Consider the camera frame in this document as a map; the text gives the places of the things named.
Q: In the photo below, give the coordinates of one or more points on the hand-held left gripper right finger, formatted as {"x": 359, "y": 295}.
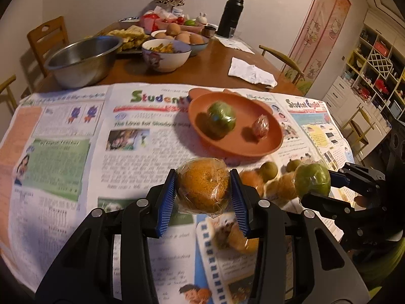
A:
{"x": 239, "y": 202}

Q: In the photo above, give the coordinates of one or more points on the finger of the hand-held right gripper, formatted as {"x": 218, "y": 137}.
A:
{"x": 326, "y": 207}
{"x": 340, "y": 179}

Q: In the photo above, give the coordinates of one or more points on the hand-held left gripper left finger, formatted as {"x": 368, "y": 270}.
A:
{"x": 166, "y": 202}

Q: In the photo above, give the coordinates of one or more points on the orange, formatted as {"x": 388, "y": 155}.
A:
{"x": 251, "y": 180}
{"x": 202, "y": 186}
{"x": 237, "y": 240}
{"x": 283, "y": 188}

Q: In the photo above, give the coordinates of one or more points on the green fruit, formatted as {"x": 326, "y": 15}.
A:
{"x": 311, "y": 179}
{"x": 221, "y": 118}

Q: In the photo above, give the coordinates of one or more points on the small green lime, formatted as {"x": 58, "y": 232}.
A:
{"x": 268, "y": 170}
{"x": 292, "y": 164}

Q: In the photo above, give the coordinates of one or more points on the orange plate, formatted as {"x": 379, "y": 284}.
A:
{"x": 240, "y": 139}

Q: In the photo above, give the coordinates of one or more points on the person's right forearm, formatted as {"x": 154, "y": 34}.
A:
{"x": 386, "y": 269}

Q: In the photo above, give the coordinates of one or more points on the person's right hand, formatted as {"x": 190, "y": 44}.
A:
{"x": 360, "y": 201}

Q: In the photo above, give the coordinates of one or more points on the newspaper with balloon picture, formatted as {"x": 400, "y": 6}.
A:
{"x": 319, "y": 133}

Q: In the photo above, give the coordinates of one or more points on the curved wooden armchair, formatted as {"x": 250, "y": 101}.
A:
{"x": 275, "y": 52}
{"x": 357, "y": 129}
{"x": 8, "y": 85}

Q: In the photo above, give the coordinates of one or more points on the wrapped red fruit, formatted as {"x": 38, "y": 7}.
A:
{"x": 260, "y": 126}

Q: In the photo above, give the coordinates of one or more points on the large colourful newspaper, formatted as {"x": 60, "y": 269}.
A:
{"x": 95, "y": 164}

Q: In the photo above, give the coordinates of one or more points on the white shelf unit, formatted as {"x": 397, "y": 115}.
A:
{"x": 370, "y": 69}

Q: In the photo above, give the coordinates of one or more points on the crumpled white napkin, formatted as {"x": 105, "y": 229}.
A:
{"x": 250, "y": 72}

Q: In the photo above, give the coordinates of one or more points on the white bowl with food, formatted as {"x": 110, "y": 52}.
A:
{"x": 164, "y": 61}

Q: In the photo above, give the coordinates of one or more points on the pink cartoon door curtain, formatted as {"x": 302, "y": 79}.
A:
{"x": 319, "y": 31}

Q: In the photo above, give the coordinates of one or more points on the blue enamel bowl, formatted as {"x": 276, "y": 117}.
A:
{"x": 197, "y": 49}

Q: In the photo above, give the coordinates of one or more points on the white paper sheet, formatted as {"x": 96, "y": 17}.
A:
{"x": 235, "y": 44}

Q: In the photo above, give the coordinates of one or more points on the stainless steel bowl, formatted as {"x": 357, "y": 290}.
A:
{"x": 79, "y": 69}

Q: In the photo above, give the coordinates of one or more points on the pile of brown eggs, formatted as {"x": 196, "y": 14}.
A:
{"x": 182, "y": 36}

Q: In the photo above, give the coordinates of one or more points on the clear plastic cup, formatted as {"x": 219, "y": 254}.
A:
{"x": 232, "y": 32}

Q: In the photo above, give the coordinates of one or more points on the plate of fried flatbread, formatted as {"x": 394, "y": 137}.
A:
{"x": 129, "y": 36}

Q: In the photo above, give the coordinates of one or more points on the small metal cup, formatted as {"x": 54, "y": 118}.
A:
{"x": 208, "y": 32}

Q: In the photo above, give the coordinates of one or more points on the pink plastic basket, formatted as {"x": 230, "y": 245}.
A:
{"x": 186, "y": 28}

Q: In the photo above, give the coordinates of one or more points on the green lime in basket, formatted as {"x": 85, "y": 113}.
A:
{"x": 189, "y": 22}

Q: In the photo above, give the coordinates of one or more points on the red snack packet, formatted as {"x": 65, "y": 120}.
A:
{"x": 150, "y": 20}

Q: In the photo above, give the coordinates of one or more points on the small blue rimmed bowl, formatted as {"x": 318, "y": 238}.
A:
{"x": 128, "y": 22}

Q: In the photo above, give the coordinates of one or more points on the black thermos flask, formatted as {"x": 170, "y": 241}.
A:
{"x": 230, "y": 15}

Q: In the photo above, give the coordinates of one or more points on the white rabbit figurine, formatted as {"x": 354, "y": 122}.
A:
{"x": 202, "y": 19}

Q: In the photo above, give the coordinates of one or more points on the small white jar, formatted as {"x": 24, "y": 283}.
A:
{"x": 178, "y": 11}

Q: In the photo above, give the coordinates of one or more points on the wooden chair with slotted back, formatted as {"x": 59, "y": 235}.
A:
{"x": 47, "y": 38}

